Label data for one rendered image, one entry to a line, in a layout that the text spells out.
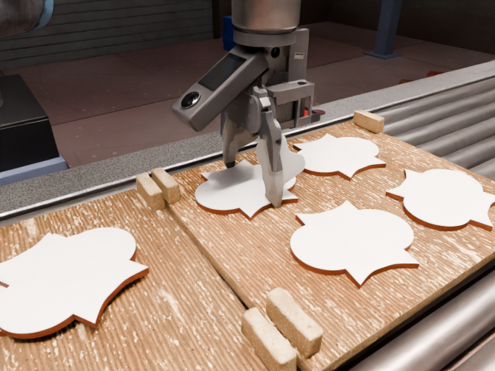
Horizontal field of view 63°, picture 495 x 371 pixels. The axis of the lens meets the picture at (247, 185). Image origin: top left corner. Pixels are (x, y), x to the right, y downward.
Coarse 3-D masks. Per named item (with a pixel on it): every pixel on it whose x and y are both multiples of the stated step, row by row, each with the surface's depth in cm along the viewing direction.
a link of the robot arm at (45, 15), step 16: (0, 0) 68; (16, 0) 69; (32, 0) 72; (48, 0) 74; (0, 16) 69; (16, 16) 71; (32, 16) 73; (48, 16) 76; (0, 32) 71; (16, 32) 74
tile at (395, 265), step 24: (312, 216) 48; (336, 216) 48; (360, 216) 48; (384, 216) 48; (312, 240) 44; (336, 240) 44; (360, 240) 44; (384, 240) 44; (408, 240) 44; (312, 264) 41; (336, 264) 41; (360, 264) 41; (384, 264) 41; (408, 264) 41; (360, 288) 39
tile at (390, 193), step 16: (416, 176) 56; (432, 176) 56; (448, 176) 56; (464, 176) 56; (400, 192) 53; (416, 192) 53; (432, 192) 53; (448, 192) 53; (464, 192) 53; (480, 192) 53; (416, 208) 49; (432, 208) 49; (448, 208) 49; (464, 208) 49; (480, 208) 49; (432, 224) 47; (448, 224) 47; (464, 224) 47; (480, 224) 47
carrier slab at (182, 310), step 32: (128, 192) 54; (32, 224) 48; (64, 224) 48; (96, 224) 48; (128, 224) 48; (160, 224) 48; (0, 256) 43; (160, 256) 43; (192, 256) 43; (128, 288) 39; (160, 288) 39; (192, 288) 39; (224, 288) 39; (128, 320) 36; (160, 320) 36; (192, 320) 36; (224, 320) 36; (0, 352) 33; (32, 352) 33; (64, 352) 33; (96, 352) 33; (128, 352) 33; (160, 352) 33; (192, 352) 33; (224, 352) 33
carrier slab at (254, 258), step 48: (288, 144) 66; (384, 144) 66; (192, 192) 54; (336, 192) 54; (384, 192) 54; (192, 240) 47; (240, 240) 46; (288, 240) 46; (432, 240) 46; (480, 240) 46; (240, 288) 39; (288, 288) 39; (336, 288) 39; (384, 288) 39; (432, 288) 39; (336, 336) 35
